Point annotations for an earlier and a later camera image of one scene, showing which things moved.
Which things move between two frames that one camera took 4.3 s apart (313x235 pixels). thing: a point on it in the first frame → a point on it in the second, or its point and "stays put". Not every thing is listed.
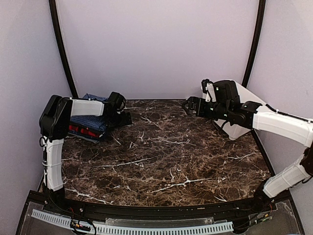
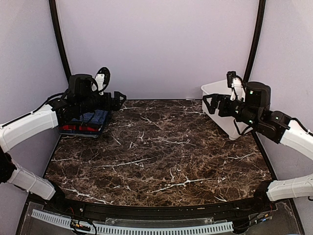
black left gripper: (123, 122) → (116, 105)
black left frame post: (53, 8) stays put
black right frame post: (260, 26) stays put
